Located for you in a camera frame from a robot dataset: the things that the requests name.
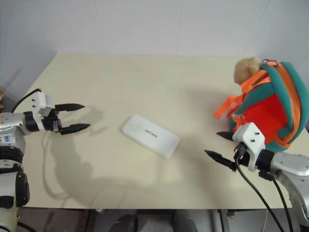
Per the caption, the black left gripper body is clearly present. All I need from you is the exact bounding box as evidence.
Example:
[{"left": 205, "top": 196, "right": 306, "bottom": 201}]
[{"left": 41, "top": 108, "right": 63, "bottom": 133}]

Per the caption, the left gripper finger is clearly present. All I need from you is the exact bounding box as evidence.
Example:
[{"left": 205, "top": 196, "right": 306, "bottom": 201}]
[
  {"left": 59, "top": 123, "right": 91, "bottom": 135},
  {"left": 55, "top": 103, "right": 85, "bottom": 113}
]

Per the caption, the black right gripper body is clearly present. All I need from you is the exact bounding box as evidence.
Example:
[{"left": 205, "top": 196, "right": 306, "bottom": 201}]
[{"left": 231, "top": 142, "right": 251, "bottom": 170}]

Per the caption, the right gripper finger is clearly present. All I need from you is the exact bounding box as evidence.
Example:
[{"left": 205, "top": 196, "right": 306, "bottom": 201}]
[
  {"left": 216, "top": 131, "right": 235, "bottom": 142},
  {"left": 204, "top": 149, "right": 237, "bottom": 172}
]

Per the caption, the teal and orange backpack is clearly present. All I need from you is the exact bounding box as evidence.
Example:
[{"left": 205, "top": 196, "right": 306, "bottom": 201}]
[{"left": 212, "top": 58, "right": 309, "bottom": 148}]

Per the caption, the white rectangular case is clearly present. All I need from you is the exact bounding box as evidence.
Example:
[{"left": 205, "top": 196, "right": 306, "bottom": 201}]
[{"left": 122, "top": 115, "right": 180, "bottom": 160}]

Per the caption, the beige plush bear toy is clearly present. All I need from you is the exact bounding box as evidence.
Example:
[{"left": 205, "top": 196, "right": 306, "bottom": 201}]
[{"left": 234, "top": 57, "right": 262, "bottom": 85}]

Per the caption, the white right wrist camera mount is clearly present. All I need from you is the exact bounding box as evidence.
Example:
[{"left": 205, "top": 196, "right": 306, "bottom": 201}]
[{"left": 232, "top": 122, "right": 267, "bottom": 172}]

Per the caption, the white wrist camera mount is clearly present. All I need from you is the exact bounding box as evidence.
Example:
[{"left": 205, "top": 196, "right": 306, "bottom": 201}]
[
  {"left": 31, "top": 92, "right": 56, "bottom": 119},
  {"left": 232, "top": 122, "right": 267, "bottom": 172}
]

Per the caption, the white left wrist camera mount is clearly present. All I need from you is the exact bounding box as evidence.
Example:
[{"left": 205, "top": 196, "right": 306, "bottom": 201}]
[{"left": 31, "top": 92, "right": 56, "bottom": 119}]

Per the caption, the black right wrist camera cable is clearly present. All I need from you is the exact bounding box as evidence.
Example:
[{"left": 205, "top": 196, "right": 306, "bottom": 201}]
[{"left": 233, "top": 144, "right": 285, "bottom": 232}]

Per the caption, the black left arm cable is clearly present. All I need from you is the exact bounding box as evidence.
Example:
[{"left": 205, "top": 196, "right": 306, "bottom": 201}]
[{"left": 11, "top": 88, "right": 42, "bottom": 114}]

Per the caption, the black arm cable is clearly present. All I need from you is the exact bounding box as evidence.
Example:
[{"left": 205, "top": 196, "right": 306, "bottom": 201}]
[
  {"left": 258, "top": 170, "right": 295, "bottom": 232},
  {"left": 11, "top": 88, "right": 42, "bottom": 114}
]

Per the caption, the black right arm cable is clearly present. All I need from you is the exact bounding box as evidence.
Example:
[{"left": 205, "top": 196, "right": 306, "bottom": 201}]
[{"left": 258, "top": 170, "right": 295, "bottom": 232}]

